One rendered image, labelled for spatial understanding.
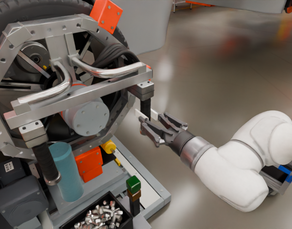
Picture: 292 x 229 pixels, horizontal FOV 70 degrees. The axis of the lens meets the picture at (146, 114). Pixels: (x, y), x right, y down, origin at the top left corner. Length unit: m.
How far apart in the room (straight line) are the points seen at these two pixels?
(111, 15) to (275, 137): 0.60
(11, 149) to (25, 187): 0.37
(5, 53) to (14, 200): 0.69
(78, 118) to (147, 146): 1.16
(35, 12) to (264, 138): 0.73
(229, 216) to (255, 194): 0.99
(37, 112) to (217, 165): 0.45
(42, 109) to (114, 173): 0.84
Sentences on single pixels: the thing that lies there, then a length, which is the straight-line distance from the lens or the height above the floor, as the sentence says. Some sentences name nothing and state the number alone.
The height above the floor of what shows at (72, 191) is 0.55.
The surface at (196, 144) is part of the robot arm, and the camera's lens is 0.57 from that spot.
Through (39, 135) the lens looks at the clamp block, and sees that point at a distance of 0.56.
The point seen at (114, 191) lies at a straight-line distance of 1.34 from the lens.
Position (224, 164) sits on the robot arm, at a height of 0.88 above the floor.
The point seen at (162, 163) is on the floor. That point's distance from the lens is 1.65.
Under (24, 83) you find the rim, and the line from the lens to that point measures 0.85.
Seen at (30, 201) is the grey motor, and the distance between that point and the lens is 1.16.
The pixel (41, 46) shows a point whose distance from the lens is 1.24.
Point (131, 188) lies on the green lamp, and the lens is 0.73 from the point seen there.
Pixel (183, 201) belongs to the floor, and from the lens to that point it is 1.48.
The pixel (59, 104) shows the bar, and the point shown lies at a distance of 0.56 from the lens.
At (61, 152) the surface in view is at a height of 0.74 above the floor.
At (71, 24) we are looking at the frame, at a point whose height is 1.11.
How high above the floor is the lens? 1.26
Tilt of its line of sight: 37 degrees down
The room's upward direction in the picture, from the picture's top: straight up
